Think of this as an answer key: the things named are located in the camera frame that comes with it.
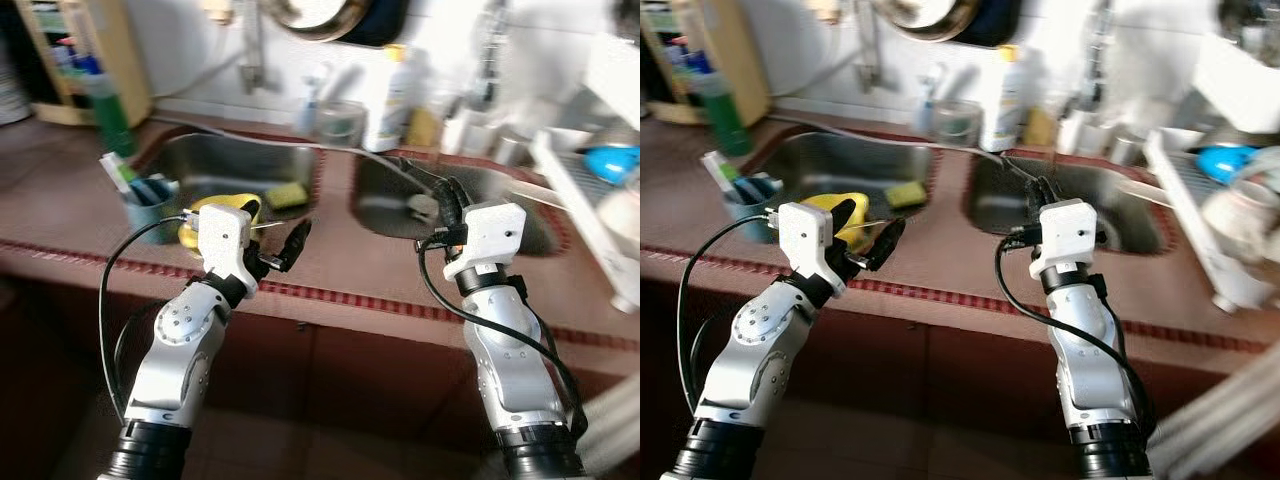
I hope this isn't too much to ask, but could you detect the yellow sponge block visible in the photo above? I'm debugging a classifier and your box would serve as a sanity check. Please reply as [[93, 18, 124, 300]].
[[1025, 105, 1059, 149], [408, 105, 443, 149]]

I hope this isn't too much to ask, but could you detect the dark hanging frying pan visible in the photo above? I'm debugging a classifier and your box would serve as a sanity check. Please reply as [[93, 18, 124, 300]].
[[870, 0, 1021, 47], [265, 0, 411, 47]]

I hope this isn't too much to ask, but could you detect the chrome wall tap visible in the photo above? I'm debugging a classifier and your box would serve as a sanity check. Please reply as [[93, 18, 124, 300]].
[[236, 0, 267, 93], [855, 0, 886, 93]]

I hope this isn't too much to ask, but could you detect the white green toothpaste tube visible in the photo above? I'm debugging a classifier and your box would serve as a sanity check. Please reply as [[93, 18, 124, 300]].
[[99, 152, 143, 197], [700, 150, 741, 193]]

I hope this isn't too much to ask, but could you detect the teal plastic cup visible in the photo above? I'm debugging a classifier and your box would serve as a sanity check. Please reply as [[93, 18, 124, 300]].
[[722, 172, 786, 246], [122, 175, 182, 245]]

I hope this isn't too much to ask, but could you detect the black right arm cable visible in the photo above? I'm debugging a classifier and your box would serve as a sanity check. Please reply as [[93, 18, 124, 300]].
[[416, 235, 591, 441], [994, 228, 1159, 441]]

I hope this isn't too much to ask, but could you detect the stainless steel sink basin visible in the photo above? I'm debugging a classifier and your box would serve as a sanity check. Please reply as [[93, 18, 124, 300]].
[[135, 130, 327, 219], [965, 150, 1181, 258], [350, 155, 567, 258], [760, 130, 946, 216]]

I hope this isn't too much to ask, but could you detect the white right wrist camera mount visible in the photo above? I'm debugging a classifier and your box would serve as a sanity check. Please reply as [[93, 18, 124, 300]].
[[442, 202, 529, 283], [1028, 198, 1099, 281]]

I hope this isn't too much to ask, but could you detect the beige countertop appliance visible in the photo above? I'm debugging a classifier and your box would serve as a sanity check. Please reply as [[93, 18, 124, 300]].
[[640, 0, 771, 126], [14, 0, 154, 127]]

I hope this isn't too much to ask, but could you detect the white detergent bottle yellow cap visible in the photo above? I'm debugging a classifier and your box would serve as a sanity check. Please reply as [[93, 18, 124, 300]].
[[980, 44, 1031, 154], [364, 44, 418, 154]]

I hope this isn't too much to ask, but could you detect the green dish soap bottle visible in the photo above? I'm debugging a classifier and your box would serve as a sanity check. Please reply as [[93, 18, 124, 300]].
[[84, 72, 140, 159], [697, 70, 753, 158]]

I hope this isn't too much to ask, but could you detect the white dish rack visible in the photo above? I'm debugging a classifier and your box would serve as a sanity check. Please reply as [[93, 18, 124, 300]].
[[1145, 35, 1280, 313], [530, 30, 641, 313]]

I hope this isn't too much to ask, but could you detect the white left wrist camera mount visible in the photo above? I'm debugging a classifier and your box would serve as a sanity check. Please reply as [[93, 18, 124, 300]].
[[778, 202, 833, 296], [196, 202, 254, 293]]

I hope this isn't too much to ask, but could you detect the translucent toothbrush mug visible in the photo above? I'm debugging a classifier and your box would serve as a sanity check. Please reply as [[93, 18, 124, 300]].
[[910, 95, 941, 139], [293, 95, 326, 139]]

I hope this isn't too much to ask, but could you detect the clear plastic bucket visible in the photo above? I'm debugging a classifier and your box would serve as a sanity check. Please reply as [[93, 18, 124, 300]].
[[930, 100, 984, 150], [314, 100, 369, 150]]

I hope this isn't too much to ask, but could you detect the yellow green dish sponge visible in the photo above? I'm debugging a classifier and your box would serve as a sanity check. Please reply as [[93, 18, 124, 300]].
[[265, 180, 312, 210], [885, 180, 931, 210]]

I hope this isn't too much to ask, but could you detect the white hose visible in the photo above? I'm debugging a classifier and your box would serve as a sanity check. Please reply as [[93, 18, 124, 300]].
[[770, 113, 1031, 186], [148, 115, 443, 199]]

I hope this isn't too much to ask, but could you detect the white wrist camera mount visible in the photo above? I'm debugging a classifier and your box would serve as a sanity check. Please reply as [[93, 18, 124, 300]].
[[778, 202, 833, 296], [1028, 198, 1099, 281], [442, 202, 529, 283], [196, 202, 254, 293]]

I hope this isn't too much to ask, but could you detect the dark wooden cabinet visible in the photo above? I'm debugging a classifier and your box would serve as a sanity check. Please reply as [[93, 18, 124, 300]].
[[0, 270, 641, 480], [640, 270, 1280, 480]]

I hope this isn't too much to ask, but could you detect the blue bowl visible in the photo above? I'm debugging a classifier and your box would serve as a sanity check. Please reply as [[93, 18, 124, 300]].
[[583, 145, 641, 187], [1195, 145, 1261, 187]]

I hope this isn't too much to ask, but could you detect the chrome sink faucet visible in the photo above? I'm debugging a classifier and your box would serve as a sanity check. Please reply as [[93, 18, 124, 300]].
[[470, 0, 511, 111], [1080, 0, 1121, 111]]

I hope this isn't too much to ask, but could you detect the yellow plastic bowl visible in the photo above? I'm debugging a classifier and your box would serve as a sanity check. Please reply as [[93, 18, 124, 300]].
[[177, 192, 264, 253], [798, 191, 873, 253]]

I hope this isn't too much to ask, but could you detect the white ceramic jug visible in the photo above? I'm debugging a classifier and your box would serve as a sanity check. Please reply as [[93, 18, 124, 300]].
[[600, 185, 641, 251], [1200, 175, 1280, 266]]

